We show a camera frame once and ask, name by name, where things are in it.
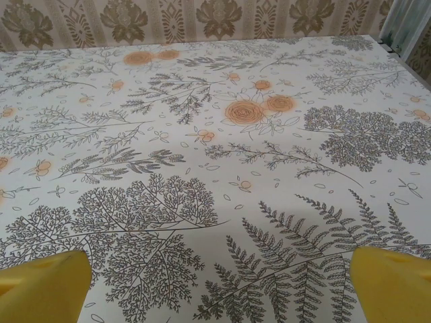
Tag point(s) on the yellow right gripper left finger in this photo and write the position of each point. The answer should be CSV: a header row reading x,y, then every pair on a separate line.
x,y
43,289

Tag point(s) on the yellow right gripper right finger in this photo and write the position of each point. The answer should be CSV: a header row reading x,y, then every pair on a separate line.
x,y
394,289

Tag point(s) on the aluminium frame post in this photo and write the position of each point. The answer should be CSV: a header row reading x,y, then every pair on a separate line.
x,y
392,23

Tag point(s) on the floral patterned table cover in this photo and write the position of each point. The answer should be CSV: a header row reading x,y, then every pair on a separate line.
x,y
208,168

